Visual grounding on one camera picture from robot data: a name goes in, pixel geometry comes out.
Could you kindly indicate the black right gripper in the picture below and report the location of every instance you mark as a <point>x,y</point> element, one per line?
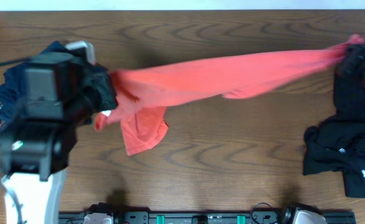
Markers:
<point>358,55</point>

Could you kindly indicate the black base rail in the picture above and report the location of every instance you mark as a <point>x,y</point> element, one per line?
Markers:
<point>261,213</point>

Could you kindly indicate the orange soccer t-shirt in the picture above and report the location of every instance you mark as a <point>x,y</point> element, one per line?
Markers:
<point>143,95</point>

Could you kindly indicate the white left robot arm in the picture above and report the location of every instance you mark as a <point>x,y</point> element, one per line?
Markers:
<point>63,91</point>

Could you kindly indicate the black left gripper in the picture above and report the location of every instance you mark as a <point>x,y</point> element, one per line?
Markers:
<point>101,84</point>

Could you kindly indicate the folded navy blue garment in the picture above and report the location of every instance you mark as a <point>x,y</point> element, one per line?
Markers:
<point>12,93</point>

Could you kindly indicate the black garment with white logos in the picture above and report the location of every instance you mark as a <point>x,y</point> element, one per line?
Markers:
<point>338,145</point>

